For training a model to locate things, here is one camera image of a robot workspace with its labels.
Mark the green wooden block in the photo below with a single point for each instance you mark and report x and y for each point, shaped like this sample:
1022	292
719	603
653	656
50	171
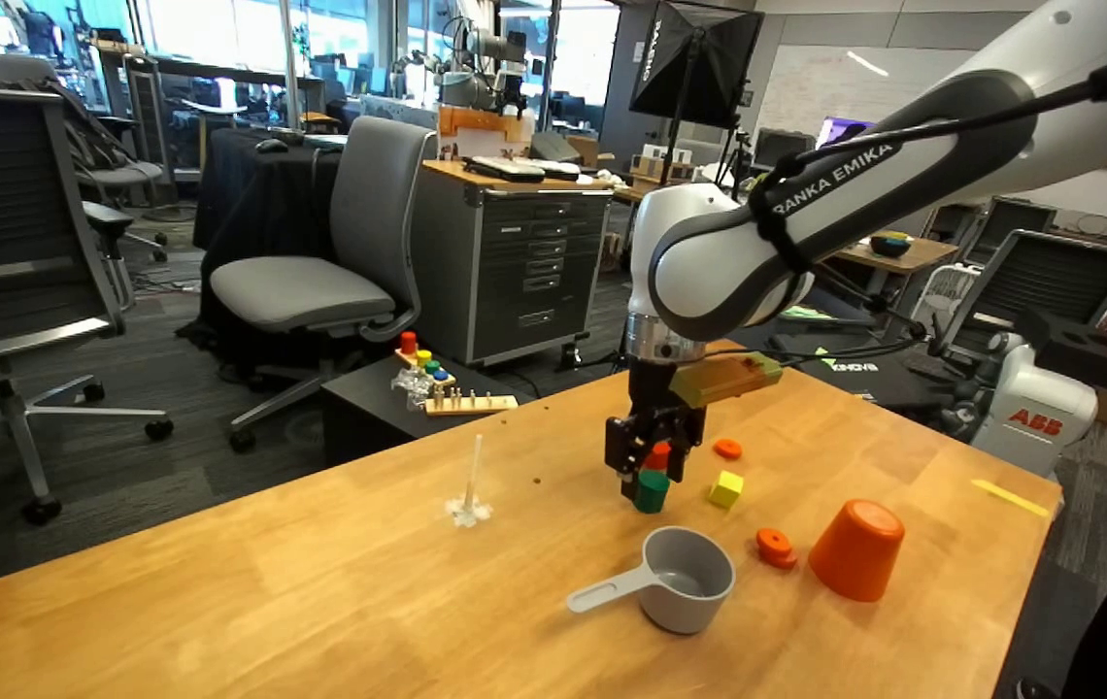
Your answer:
650	494

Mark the wooden office desk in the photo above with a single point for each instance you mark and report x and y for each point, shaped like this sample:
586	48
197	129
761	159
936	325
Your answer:
895	254

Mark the black mesh armchair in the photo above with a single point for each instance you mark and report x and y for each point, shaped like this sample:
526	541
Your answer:
1042	276

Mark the grey drawer cabinet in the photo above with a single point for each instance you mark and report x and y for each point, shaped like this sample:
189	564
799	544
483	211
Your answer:
526	273

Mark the orange plastic cup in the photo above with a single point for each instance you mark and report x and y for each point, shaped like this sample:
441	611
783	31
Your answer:
856	555

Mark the orange box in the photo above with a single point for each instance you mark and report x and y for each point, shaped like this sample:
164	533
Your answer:
480	129

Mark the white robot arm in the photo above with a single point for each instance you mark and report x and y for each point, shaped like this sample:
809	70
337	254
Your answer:
719	259

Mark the colourful stacking toy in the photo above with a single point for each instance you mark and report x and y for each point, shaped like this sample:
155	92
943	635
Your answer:
409	352

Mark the grey measuring cup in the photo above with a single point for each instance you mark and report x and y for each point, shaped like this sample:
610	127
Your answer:
690	601

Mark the black softbox light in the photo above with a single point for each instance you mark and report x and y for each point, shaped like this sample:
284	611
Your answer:
707	63

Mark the white peg stand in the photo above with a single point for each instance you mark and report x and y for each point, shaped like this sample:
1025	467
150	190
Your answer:
467	510

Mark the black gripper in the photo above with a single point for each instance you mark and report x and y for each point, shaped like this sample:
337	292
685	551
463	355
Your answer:
653	388

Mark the black mesh office chair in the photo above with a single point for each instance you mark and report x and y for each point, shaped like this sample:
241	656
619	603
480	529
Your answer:
8	220

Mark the purple screen monitor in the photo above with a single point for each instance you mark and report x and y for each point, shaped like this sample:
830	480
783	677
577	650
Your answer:
840	129

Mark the tan wrist camera mount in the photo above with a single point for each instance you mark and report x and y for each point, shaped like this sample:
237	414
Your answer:
729	374

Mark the wooden block tray toy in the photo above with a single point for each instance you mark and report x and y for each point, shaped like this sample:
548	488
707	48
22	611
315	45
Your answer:
470	405

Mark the black low cart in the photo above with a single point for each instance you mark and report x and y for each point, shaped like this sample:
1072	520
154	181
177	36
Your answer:
864	374

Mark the orange disc with hole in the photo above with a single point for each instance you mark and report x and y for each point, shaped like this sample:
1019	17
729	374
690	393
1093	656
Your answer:
773	550
729	446

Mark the white ABB robot base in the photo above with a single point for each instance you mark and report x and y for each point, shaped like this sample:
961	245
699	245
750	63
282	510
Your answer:
1032	417

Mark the grey office chair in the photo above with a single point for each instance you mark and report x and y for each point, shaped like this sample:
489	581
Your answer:
377	208

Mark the yellow tape strip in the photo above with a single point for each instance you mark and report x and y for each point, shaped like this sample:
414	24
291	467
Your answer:
1009	494

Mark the yellow wooden block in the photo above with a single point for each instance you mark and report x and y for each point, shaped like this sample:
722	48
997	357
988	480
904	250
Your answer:
722	490

